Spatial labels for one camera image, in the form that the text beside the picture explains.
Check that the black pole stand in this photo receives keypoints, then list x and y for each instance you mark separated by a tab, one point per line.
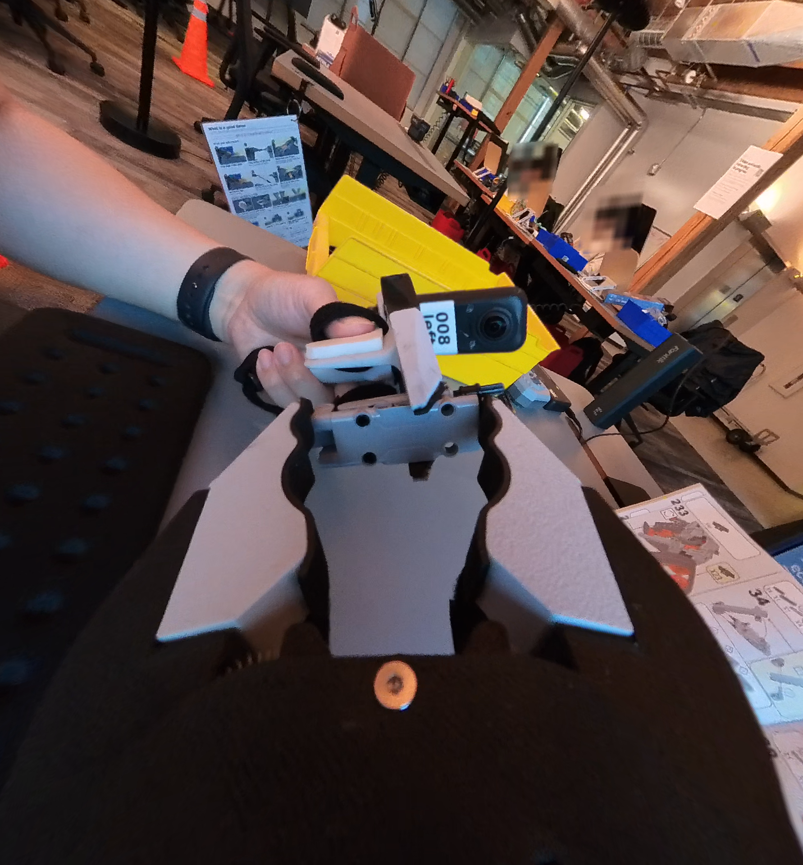
141	135

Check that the silver ventilation duct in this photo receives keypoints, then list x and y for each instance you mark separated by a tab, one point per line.
746	34

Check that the blue bin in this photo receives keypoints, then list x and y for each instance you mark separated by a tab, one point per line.
645	324
564	251

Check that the white paper notice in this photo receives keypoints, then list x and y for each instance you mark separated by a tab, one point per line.
736	182

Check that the yellow storage bin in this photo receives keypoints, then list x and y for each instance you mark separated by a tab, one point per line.
388	257

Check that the black studded mat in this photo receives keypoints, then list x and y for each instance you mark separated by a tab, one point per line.
70	439

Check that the small grey brick part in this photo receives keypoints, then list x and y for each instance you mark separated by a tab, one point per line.
526	392

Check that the wooden workbench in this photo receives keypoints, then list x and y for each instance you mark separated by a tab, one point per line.
608	312

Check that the grey topped table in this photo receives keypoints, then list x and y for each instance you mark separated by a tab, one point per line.
388	128

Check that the photo instruction sign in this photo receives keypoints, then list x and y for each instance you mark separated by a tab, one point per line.
259	182

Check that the person's left hand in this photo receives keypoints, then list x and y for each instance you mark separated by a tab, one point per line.
266	311

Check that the brown cardboard sheet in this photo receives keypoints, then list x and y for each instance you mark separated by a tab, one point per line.
374	74

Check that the black wristband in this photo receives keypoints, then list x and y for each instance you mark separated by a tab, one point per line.
202	290

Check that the orange traffic cone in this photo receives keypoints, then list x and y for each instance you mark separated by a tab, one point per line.
195	54

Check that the black rectangular case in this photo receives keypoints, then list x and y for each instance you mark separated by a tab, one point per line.
645	375

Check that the black bag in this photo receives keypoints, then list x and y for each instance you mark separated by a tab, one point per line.
719	365

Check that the black connector pin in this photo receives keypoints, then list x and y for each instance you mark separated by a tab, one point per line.
479	389

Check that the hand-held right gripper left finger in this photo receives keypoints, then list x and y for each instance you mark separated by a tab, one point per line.
239	540

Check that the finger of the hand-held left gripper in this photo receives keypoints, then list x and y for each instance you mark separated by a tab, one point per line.
418	358

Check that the person's left forearm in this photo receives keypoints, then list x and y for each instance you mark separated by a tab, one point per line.
70	203

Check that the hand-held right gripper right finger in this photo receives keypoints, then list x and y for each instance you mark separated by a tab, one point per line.
550	540

